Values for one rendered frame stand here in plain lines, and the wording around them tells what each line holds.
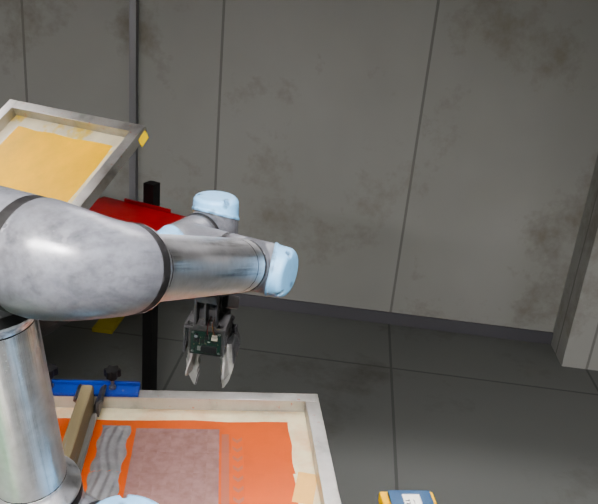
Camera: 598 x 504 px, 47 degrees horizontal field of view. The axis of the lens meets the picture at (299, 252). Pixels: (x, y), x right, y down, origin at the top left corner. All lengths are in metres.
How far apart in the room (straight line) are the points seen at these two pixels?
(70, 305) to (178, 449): 1.16
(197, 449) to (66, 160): 1.10
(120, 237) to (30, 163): 1.82
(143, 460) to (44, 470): 0.88
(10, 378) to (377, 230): 3.72
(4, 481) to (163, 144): 3.65
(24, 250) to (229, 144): 3.71
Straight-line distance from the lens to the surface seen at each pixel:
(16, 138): 2.61
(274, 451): 1.80
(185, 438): 1.83
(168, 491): 1.68
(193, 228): 1.04
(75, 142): 2.48
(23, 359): 0.79
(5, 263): 0.65
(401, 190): 4.30
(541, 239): 4.52
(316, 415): 1.87
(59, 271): 0.64
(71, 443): 1.66
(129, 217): 2.86
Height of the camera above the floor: 2.05
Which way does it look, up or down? 21 degrees down
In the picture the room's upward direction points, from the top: 6 degrees clockwise
